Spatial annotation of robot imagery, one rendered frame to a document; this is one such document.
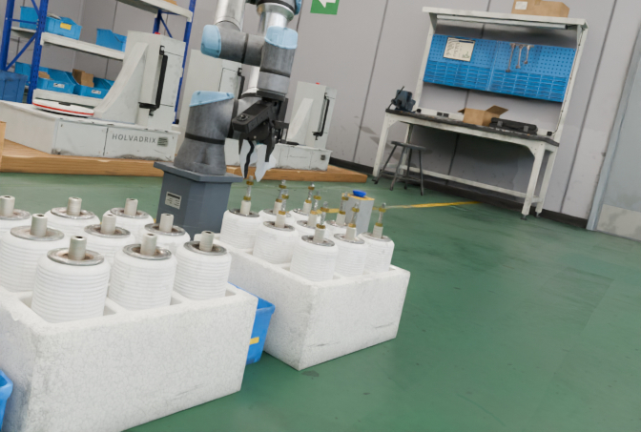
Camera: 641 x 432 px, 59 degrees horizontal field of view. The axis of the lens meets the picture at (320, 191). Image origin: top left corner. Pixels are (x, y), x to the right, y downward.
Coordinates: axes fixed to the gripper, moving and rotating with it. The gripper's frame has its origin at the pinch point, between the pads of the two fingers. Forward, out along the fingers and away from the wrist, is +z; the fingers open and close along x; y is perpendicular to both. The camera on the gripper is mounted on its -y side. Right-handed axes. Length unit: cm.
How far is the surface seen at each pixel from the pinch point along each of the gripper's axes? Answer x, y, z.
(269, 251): -13.4, -5.4, 14.7
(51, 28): 433, 223, -49
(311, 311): -29.9, -10.9, 21.9
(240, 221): -2.4, -3.4, 10.9
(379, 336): -34, 19, 33
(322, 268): -27.3, -5.0, 14.3
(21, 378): -20, -66, 24
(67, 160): 162, 66, 28
